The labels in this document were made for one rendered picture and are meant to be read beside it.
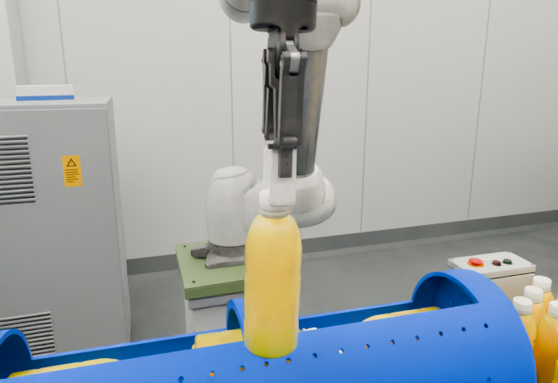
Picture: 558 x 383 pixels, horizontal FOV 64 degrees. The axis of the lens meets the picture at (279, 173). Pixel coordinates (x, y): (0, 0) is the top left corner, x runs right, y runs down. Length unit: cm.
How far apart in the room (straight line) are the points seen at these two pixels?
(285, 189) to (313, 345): 28
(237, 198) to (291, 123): 84
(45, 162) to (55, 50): 137
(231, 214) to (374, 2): 290
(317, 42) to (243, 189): 47
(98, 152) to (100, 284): 66
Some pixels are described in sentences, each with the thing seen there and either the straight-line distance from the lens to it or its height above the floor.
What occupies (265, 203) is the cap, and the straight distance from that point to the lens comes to 54.
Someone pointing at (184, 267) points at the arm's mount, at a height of 104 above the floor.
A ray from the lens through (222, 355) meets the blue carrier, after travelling 70.
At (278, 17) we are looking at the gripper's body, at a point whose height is 166.
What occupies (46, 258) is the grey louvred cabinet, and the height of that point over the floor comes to 74.
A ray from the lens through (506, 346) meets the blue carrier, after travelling 86.
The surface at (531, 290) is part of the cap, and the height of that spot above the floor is 111.
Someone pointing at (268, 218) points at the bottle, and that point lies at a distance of 54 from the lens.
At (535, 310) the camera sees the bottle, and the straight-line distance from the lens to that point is 123.
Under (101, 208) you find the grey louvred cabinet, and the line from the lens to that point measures 229.
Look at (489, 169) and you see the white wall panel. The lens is 478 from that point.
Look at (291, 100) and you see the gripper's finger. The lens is 47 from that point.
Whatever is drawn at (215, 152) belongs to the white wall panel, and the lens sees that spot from 355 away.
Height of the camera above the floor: 161
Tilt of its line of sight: 13 degrees down
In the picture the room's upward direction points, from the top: straight up
